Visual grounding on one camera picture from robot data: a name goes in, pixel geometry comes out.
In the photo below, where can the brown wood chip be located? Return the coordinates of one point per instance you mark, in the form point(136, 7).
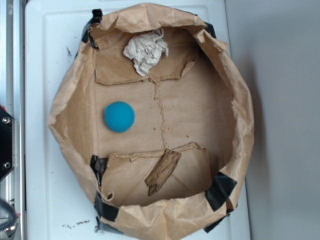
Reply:
point(162, 171)

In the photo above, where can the brown paper bag tray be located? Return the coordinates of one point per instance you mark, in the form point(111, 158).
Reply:
point(194, 102)

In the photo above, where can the blue felt ball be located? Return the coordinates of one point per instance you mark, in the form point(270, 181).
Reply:
point(119, 116)

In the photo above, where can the crumpled white paper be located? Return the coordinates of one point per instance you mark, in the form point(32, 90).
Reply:
point(146, 50)

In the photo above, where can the white plastic tray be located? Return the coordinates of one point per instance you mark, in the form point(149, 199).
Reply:
point(57, 208)

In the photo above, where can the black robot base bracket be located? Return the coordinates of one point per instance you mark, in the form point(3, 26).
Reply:
point(7, 145)

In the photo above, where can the aluminium frame rail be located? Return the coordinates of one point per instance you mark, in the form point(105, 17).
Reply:
point(12, 93)

